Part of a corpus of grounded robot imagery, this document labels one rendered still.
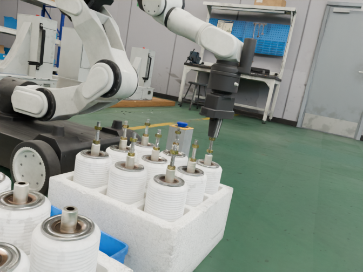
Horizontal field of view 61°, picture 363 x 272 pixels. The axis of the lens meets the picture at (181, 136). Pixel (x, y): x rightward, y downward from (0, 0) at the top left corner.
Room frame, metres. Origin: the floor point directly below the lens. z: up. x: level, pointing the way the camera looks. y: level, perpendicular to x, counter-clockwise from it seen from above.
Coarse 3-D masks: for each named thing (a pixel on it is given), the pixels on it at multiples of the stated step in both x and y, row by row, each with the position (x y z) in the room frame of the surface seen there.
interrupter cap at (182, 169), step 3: (177, 168) 0.79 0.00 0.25; (180, 168) 0.80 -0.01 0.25; (183, 168) 0.81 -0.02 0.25; (186, 168) 0.82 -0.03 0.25; (195, 168) 0.82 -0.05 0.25; (198, 168) 0.83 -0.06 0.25; (180, 171) 0.77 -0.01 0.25; (183, 171) 0.78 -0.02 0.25; (186, 171) 0.80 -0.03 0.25; (195, 171) 0.81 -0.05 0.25; (198, 171) 0.81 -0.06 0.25; (201, 171) 0.81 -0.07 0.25; (186, 174) 0.76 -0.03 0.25; (189, 174) 0.76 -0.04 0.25; (192, 174) 0.76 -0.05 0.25; (195, 174) 0.77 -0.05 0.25; (198, 174) 0.78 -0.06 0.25; (201, 174) 0.78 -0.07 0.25
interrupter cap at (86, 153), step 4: (80, 152) 0.78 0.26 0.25; (84, 152) 0.79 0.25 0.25; (88, 152) 0.80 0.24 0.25; (100, 152) 0.82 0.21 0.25; (104, 152) 0.83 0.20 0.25; (84, 156) 0.76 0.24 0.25; (88, 156) 0.76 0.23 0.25; (92, 156) 0.77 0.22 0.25; (96, 156) 0.78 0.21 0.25; (100, 156) 0.78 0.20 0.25; (104, 156) 0.79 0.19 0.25; (108, 156) 0.79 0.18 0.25
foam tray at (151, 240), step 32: (64, 192) 0.74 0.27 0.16; (96, 192) 0.72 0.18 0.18; (224, 192) 0.88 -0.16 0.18; (96, 224) 0.68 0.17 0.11; (128, 224) 0.64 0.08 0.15; (160, 224) 0.61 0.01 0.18; (192, 224) 0.67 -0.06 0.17; (224, 224) 0.92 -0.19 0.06; (128, 256) 0.64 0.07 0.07; (160, 256) 0.60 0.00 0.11; (192, 256) 0.71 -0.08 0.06
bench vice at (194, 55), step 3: (192, 51) 5.28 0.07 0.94; (192, 54) 5.40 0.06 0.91; (195, 54) 5.39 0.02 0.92; (198, 54) 5.48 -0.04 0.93; (189, 57) 5.29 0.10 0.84; (192, 57) 5.36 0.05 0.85; (195, 57) 5.39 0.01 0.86; (198, 57) 5.50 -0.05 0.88; (186, 60) 5.31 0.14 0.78; (192, 60) 5.39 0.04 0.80; (195, 60) 5.41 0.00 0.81; (198, 60) 5.54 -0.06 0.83; (192, 63) 5.49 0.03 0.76; (195, 63) 5.46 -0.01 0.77; (198, 63) 5.57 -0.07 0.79
